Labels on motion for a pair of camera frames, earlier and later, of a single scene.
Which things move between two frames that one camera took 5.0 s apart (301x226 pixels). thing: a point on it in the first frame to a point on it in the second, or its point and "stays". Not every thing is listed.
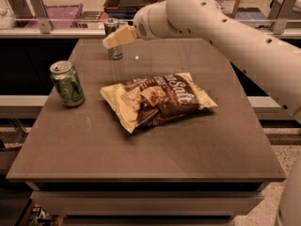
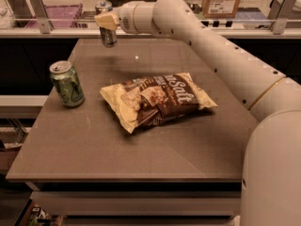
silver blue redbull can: x=111 y=25 to x=108 y=36
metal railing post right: x=280 y=10 stays
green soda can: x=70 y=88 stays
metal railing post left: x=39 y=10 stays
